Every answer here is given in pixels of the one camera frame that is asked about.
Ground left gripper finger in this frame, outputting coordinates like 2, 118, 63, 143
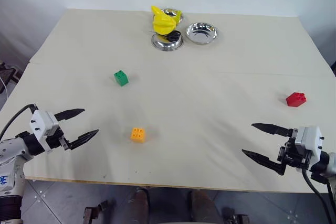
54, 108, 86, 123
68, 129, 100, 152

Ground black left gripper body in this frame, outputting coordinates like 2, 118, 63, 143
45, 126, 70, 153

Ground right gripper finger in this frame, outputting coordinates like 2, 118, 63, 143
241, 149, 286, 176
251, 123, 293, 138

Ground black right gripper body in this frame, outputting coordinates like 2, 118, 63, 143
277, 128, 312, 170

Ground red toy building block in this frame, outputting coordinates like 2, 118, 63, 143
285, 91, 308, 108

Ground yellow toy building block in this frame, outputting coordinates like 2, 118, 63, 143
130, 127, 147, 144

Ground green toy building block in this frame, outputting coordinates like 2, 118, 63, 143
113, 69, 130, 88

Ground dark floor stand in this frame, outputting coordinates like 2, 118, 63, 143
0, 61, 23, 89

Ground wide shallow steel bowl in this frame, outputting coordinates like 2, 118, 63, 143
185, 22, 219, 45

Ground steel bowl with black clip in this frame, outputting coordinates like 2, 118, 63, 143
151, 31, 184, 52

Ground black clip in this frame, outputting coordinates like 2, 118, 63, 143
165, 30, 182, 44

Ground steel bowl under yellow bag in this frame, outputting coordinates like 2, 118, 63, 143
160, 8, 184, 24

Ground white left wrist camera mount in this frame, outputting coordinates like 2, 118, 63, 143
29, 110, 59, 151

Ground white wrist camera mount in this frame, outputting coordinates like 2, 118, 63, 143
294, 125, 325, 165
29, 110, 59, 151

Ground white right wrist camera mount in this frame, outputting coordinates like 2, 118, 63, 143
294, 125, 325, 165

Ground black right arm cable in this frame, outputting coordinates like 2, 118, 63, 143
301, 168, 335, 224

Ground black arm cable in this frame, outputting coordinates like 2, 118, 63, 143
301, 168, 335, 224
0, 103, 38, 141

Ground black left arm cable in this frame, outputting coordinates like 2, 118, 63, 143
0, 103, 38, 141

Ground dark metal foot bracket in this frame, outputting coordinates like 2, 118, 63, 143
83, 199, 117, 224
221, 206, 250, 224

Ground white floor cable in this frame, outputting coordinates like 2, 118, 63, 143
0, 75, 9, 102

